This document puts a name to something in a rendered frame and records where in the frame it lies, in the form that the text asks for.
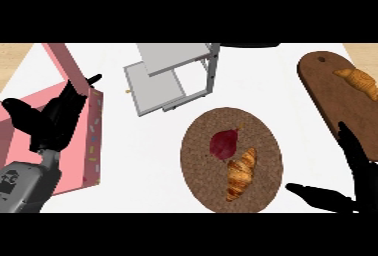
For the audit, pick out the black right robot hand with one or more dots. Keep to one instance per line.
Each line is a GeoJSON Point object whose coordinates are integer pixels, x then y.
{"type": "Point", "coordinates": [362, 180]}

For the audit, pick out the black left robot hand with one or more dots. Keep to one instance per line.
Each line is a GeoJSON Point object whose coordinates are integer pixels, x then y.
{"type": "Point", "coordinates": [53, 116]}

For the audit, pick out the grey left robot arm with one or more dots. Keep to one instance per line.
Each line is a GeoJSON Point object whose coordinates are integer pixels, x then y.
{"type": "Point", "coordinates": [24, 186]}

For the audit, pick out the grey tiered shelf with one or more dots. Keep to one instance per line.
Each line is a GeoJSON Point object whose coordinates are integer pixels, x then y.
{"type": "Point", "coordinates": [170, 75]}

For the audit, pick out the red pear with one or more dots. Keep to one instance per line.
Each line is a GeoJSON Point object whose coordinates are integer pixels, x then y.
{"type": "Point", "coordinates": [223, 144]}

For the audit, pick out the brown oval placemat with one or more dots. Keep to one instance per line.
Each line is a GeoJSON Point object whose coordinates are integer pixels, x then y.
{"type": "Point", "coordinates": [207, 173]}

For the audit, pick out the pink sprinkled box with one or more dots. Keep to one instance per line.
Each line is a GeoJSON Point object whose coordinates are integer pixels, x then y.
{"type": "Point", "coordinates": [79, 140]}

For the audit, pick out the golden croissant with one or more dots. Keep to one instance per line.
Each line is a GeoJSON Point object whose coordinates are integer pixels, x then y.
{"type": "Point", "coordinates": [241, 175]}
{"type": "Point", "coordinates": [362, 81]}

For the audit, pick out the brown wooden cutting board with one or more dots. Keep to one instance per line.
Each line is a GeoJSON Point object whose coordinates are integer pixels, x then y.
{"type": "Point", "coordinates": [334, 96]}

